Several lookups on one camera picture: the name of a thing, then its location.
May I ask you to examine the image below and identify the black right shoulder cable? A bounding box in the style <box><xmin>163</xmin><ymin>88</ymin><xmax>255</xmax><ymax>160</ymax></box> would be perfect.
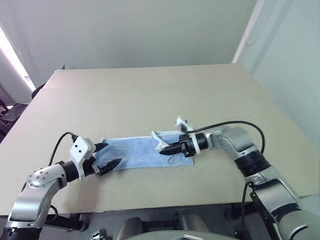
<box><xmin>240</xmin><ymin>183</ymin><xmax>279</xmax><ymax>240</ymax></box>

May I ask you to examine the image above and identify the black chair back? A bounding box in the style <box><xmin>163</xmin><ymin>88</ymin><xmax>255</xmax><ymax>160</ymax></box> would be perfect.
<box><xmin>31</xmin><ymin>83</ymin><xmax>47</xmax><ymax>100</ymax></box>

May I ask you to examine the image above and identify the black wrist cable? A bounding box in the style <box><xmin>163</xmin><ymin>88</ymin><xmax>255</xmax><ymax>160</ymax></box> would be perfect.
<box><xmin>183</xmin><ymin>120</ymin><xmax>265</xmax><ymax>154</ymax></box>
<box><xmin>48</xmin><ymin>131</ymin><xmax>77</xmax><ymax>166</ymax></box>

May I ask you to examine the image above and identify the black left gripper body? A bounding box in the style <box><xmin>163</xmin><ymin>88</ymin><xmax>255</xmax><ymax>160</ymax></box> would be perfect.
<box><xmin>81</xmin><ymin>155</ymin><xmax>104</xmax><ymax>178</ymax></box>

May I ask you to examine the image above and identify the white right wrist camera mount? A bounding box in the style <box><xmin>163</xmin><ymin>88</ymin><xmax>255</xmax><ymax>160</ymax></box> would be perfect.
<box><xmin>173</xmin><ymin>115</ymin><xmax>201</xmax><ymax>155</ymax></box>

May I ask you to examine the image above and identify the black equipment beside table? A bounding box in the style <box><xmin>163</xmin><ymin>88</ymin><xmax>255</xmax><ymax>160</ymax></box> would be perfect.
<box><xmin>0</xmin><ymin>97</ymin><xmax>29</xmax><ymax>144</ymax></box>

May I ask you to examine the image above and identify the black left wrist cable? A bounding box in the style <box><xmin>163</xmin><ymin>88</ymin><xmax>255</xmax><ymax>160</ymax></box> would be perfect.
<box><xmin>48</xmin><ymin>131</ymin><xmax>77</xmax><ymax>166</ymax></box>

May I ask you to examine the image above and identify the light blue towel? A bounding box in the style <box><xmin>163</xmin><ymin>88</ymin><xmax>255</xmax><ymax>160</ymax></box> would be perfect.
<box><xmin>95</xmin><ymin>129</ymin><xmax>196</xmax><ymax>171</ymax></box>

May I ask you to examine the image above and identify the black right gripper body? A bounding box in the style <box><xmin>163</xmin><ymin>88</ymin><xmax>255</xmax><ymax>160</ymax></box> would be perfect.
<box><xmin>178</xmin><ymin>134</ymin><xmax>195</xmax><ymax>159</ymax></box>

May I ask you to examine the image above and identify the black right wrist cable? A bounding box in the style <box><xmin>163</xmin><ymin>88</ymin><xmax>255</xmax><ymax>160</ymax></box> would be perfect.
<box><xmin>183</xmin><ymin>120</ymin><xmax>265</xmax><ymax>154</ymax></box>

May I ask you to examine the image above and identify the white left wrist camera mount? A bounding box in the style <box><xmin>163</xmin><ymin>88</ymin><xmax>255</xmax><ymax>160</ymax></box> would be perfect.
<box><xmin>69</xmin><ymin>136</ymin><xmax>96</xmax><ymax>182</ymax></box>

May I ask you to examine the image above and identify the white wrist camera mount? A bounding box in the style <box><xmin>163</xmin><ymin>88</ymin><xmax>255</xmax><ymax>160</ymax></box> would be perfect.
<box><xmin>173</xmin><ymin>115</ymin><xmax>201</xmax><ymax>155</ymax></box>
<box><xmin>69</xmin><ymin>136</ymin><xmax>96</xmax><ymax>182</ymax></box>

